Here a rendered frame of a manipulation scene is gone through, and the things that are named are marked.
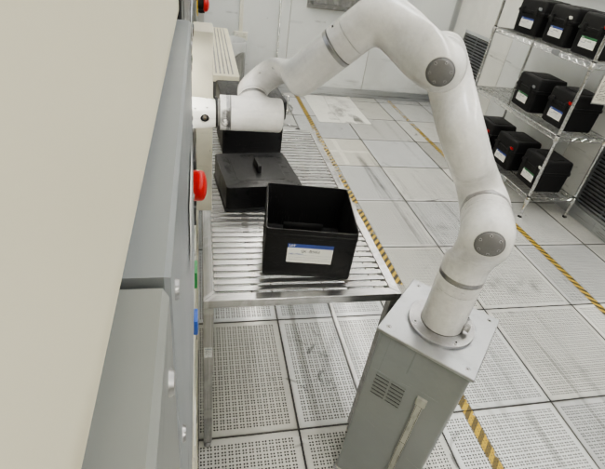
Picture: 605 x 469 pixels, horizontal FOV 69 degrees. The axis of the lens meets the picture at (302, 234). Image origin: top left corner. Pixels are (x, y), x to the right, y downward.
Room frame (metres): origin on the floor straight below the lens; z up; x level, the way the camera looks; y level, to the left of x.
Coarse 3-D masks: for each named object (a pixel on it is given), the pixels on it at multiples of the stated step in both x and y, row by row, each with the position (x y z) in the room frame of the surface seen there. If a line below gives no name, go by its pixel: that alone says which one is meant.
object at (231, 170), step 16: (224, 160) 1.56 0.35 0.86; (240, 160) 1.58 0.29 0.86; (256, 160) 1.54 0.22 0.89; (272, 160) 1.62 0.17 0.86; (224, 176) 1.43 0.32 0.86; (240, 176) 1.45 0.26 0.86; (256, 176) 1.47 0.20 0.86; (272, 176) 1.49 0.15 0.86; (288, 176) 1.51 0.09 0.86; (224, 192) 1.38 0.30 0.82; (240, 192) 1.37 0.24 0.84; (256, 192) 1.39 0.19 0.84; (224, 208) 1.36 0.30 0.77; (240, 208) 1.37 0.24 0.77; (256, 208) 1.39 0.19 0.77
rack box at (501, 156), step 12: (504, 132) 3.76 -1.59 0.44; (516, 132) 3.81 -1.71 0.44; (504, 144) 3.67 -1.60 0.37; (516, 144) 3.56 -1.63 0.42; (528, 144) 3.57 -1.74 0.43; (540, 144) 3.61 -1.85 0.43; (504, 156) 3.61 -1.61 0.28; (516, 156) 3.55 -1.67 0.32; (504, 168) 3.57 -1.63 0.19; (516, 168) 3.57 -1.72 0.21
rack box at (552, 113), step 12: (552, 96) 3.43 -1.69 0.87; (564, 96) 3.34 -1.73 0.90; (588, 96) 3.28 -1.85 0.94; (552, 108) 3.40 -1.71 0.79; (564, 108) 3.27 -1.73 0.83; (576, 108) 3.22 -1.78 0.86; (588, 108) 3.25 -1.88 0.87; (600, 108) 3.27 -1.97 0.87; (552, 120) 3.36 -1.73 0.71; (576, 120) 3.24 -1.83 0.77; (588, 120) 3.26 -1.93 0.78
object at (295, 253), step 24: (288, 192) 1.31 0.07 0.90; (312, 192) 1.32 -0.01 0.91; (336, 192) 1.33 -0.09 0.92; (264, 216) 1.24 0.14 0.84; (288, 216) 1.31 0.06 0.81; (312, 216) 1.33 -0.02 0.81; (336, 216) 1.34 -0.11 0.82; (264, 240) 1.04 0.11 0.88; (288, 240) 1.04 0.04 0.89; (312, 240) 1.05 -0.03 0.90; (336, 240) 1.06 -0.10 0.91; (264, 264) 1.04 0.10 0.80; (288, 264) 1.04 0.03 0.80; (312, 264) 1.05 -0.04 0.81; (336, 264) 1.06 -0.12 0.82
